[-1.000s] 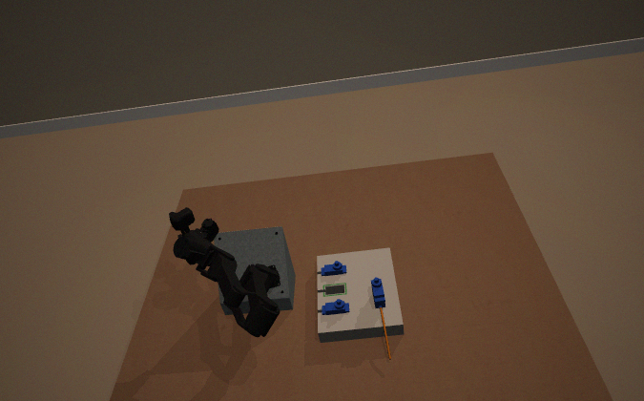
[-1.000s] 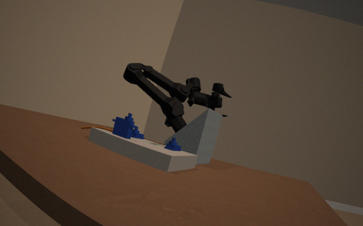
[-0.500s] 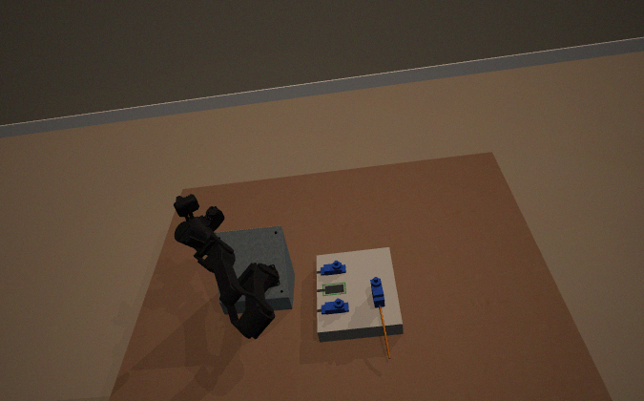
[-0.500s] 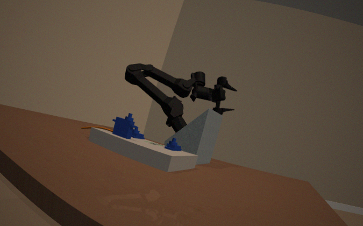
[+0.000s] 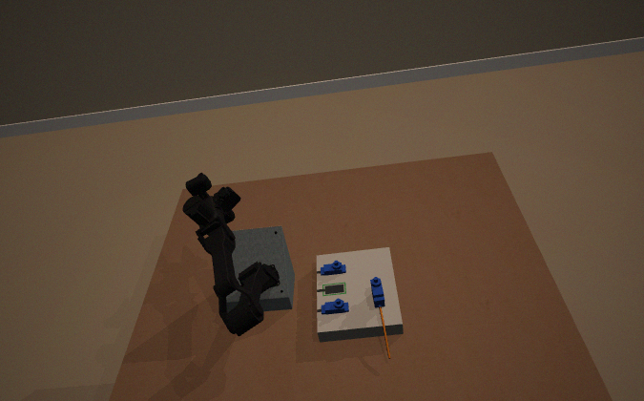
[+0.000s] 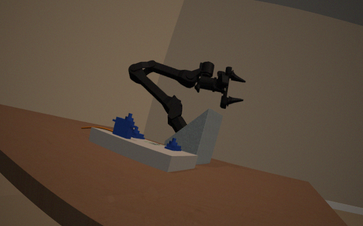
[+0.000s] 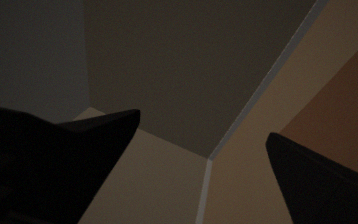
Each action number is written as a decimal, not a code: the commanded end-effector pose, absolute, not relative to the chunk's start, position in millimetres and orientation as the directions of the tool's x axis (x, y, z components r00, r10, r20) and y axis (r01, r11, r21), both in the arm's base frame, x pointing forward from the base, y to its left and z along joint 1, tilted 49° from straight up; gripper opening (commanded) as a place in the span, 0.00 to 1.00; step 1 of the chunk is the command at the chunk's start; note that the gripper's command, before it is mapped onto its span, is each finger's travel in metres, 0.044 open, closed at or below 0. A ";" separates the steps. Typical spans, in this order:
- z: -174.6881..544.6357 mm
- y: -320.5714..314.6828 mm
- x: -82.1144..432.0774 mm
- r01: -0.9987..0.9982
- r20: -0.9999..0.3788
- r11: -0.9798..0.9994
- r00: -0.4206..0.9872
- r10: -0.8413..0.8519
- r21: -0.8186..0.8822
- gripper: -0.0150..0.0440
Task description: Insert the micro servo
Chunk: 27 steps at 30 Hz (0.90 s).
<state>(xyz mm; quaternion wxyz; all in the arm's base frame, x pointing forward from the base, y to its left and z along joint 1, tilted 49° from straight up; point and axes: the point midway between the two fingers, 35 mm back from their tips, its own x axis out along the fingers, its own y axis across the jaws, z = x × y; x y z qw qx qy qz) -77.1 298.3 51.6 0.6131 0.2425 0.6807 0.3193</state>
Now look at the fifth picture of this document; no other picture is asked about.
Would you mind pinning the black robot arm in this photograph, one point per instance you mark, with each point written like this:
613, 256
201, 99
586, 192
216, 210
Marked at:
221, 243

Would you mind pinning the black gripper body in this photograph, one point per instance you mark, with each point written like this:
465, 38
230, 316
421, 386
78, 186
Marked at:
198, 186

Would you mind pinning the beige flat deck plate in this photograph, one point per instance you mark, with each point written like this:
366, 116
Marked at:
344, 299

